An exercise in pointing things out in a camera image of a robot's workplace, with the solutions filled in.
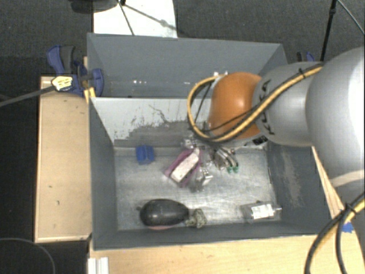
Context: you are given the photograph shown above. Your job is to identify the grey metal bin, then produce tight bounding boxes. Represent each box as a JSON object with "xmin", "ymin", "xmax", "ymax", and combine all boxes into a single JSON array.
[{"xmin": 86, "ymin": 32, "xmax": 334, "ymax": 251}]

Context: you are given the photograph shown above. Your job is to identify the purple and white box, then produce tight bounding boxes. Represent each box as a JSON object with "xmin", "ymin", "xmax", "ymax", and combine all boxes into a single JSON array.
[{"xmin": 164, "ymin": 148, "xmax": 202, "ymax": 188}]

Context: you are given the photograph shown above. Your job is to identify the mottled grey-green lump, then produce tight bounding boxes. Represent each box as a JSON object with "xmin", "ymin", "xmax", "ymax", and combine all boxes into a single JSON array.
[{"xmin": 184, "ymin": 208, "xmax": 208, "ymax": 229}]

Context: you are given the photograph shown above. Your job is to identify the pale wood board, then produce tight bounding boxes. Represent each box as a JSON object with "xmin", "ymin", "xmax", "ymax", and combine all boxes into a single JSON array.
[{"xmin": 34, "ymin": 75, "xmax": 94, "ymax": 244}]

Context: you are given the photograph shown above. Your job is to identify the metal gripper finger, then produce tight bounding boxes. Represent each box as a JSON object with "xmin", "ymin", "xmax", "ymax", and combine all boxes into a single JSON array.
[
  {"xmin": 181, "ymin": 137, "xmax": 201, "ymax": 154},
  {"xmin": 190, "ymin": 167, "xmax": 214, "ymax": 193}
]

